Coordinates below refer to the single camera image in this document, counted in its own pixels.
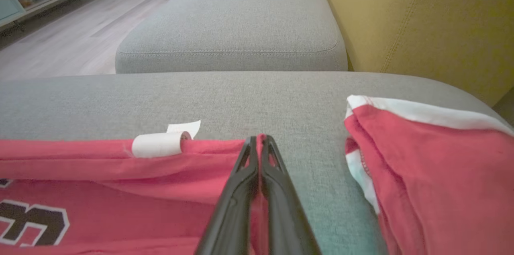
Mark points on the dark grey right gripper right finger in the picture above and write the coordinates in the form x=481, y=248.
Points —
x=287, y=215

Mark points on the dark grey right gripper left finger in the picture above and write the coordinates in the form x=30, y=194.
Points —
x=237, y=207

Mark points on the red and white sports garment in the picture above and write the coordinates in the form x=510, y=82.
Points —
x=120, y=190

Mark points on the yellow sofa back cushion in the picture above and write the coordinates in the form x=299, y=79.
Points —
x=421, y=22

